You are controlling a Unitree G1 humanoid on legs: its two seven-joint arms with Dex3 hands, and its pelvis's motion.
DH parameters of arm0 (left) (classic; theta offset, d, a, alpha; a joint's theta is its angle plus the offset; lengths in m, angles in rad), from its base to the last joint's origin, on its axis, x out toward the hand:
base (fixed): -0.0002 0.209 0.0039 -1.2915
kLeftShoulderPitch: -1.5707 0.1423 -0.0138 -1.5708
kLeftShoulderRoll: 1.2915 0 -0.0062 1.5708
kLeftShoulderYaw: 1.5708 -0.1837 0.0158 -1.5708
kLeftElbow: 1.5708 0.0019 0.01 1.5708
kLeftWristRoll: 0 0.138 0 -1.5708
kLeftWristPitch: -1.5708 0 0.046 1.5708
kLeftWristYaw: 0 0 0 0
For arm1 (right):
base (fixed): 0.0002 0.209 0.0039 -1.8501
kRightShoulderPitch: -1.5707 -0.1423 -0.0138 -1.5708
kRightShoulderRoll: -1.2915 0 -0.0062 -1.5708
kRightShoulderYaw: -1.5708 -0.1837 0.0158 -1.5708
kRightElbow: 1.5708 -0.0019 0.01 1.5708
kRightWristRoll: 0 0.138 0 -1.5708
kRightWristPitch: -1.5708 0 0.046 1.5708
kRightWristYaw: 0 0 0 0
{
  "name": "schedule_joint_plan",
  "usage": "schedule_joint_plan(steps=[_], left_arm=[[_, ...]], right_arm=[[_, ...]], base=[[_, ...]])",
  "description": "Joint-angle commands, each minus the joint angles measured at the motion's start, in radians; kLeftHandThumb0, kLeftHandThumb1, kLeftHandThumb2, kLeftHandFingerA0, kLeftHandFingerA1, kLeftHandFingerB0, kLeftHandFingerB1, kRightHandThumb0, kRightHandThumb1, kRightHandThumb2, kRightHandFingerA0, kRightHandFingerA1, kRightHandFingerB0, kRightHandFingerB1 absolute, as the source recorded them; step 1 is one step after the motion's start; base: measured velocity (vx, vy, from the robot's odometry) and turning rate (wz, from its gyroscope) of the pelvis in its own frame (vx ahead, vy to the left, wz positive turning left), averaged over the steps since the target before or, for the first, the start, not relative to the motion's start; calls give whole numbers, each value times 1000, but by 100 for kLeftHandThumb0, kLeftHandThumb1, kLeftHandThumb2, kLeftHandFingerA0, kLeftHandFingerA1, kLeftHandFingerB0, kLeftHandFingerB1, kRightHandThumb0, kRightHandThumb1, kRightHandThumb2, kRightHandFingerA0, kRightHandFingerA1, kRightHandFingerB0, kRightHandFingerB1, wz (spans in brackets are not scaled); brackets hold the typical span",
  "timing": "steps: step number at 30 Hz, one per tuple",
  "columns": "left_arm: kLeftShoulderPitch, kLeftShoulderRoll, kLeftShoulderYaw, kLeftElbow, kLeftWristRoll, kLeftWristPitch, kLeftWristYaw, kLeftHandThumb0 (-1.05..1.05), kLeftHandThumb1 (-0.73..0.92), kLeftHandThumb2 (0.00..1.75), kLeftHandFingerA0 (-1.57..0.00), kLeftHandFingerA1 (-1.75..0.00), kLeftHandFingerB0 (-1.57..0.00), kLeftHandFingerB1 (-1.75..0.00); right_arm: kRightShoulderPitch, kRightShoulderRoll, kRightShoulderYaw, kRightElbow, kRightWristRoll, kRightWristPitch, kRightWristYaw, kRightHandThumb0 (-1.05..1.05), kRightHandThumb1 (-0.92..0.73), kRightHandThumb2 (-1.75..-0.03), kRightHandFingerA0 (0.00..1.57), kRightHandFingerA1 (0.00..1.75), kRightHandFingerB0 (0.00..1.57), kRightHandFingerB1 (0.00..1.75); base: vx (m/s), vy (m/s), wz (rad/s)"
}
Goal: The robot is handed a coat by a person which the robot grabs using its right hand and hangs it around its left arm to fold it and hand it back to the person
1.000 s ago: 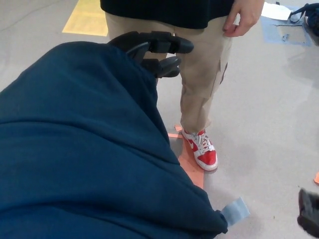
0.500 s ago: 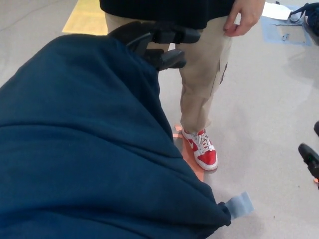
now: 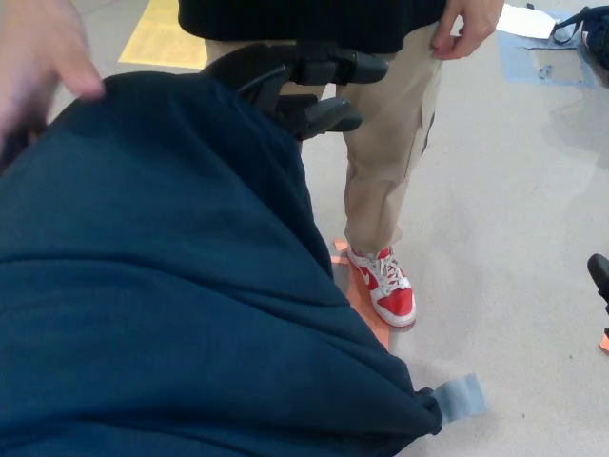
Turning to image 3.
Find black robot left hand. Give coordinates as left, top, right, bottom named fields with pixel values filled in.
left=202, top=41, right=390, bottom=142

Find person's right hand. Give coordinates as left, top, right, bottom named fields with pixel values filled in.
left=0, top=0, right=106, bottom=149

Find person's left hand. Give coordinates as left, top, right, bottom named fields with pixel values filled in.
left=430, top=0, right=499, bottom=62

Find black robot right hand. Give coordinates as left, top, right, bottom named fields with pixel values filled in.
left=586, top=253, right=609, bottom=315

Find dark teal coat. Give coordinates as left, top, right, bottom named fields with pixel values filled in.
left=0, top=70, right=443, bottom=457

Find black shirt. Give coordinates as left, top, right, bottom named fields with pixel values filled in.
left=178, top=0, right=448, bottom=54

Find white paper sheet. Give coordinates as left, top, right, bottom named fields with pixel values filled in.
left=494, top=3, right=565, bottom=40

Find khaki trousers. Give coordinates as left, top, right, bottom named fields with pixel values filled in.
left=204, top=21, right=444, bottom=253

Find yellow square floor marking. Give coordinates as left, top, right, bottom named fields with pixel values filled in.
left=117, top=0, right=208, bottom=70

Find dark navy bag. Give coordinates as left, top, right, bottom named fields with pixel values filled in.
left=551, top=5, right=609, bottom=89

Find grey tape strip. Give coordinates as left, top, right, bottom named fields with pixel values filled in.
left=430, top=373, right=489, bottom=425

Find red white sneaker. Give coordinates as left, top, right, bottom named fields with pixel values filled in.
left=345, top=246, right=418, bottom=328

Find orange square floor marking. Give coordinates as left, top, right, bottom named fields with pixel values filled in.
left=327, top=237, right=394, bottom=351

